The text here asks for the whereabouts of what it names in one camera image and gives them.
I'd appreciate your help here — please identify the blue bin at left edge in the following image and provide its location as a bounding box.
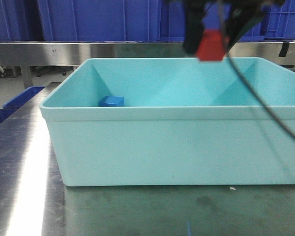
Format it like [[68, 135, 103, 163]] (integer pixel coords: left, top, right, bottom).
[[0, 86, 45, 124]]

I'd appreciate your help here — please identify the blue crate upper left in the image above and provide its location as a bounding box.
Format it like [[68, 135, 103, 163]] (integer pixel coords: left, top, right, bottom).
[[0, 0, 43, 42]]

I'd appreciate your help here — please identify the light teal plastic tub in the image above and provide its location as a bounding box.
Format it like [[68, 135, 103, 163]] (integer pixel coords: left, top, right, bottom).
[[40, 58, 295, 186]]

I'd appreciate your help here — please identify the stainless steel shelf rail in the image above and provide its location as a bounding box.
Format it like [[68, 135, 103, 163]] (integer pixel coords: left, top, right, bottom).
[[0, 41, 295, 66]]

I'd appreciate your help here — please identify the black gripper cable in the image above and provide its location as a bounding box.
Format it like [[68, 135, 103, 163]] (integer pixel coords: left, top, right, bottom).
[[217, 0, 295, 146]]

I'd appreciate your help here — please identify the red cube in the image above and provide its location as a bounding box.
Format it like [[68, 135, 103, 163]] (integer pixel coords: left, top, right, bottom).
[[196, 29, 229, 62]]

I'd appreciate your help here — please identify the large blue crate centre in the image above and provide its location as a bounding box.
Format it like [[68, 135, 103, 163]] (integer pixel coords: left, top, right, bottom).
[[36, 0, 265, 42]]

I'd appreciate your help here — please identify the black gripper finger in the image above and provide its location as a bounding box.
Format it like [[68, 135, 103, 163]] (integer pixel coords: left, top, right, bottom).
[[222, 0, 266, 53], [183, 0, 207, 54]]

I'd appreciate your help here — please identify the blue crate upper right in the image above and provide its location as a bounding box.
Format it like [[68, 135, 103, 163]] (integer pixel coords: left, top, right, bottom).
[[261, 0, 295, 39]]

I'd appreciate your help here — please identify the small blue cube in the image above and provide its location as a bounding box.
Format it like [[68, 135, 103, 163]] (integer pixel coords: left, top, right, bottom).
[[98, 96, 124, 107]]

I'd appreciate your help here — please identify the black tape strip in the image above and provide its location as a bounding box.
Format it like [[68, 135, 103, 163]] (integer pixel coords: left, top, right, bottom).
[[279, 41, 290, 58]]

